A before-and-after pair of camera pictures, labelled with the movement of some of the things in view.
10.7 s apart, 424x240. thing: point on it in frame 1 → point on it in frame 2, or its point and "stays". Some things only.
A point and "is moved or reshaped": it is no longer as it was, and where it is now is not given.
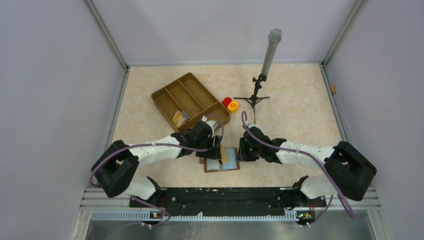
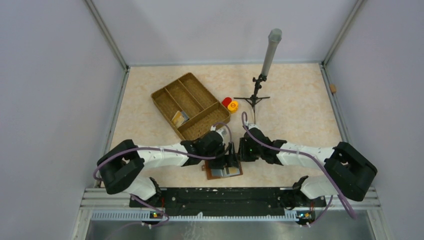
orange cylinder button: [233, 106] stays
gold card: [178, 119] stays
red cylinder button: [226, 101] stays
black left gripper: [214, 154] → [229, 160]
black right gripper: [242, 155] stays
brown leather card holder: [212, 165] is moved or reshaped
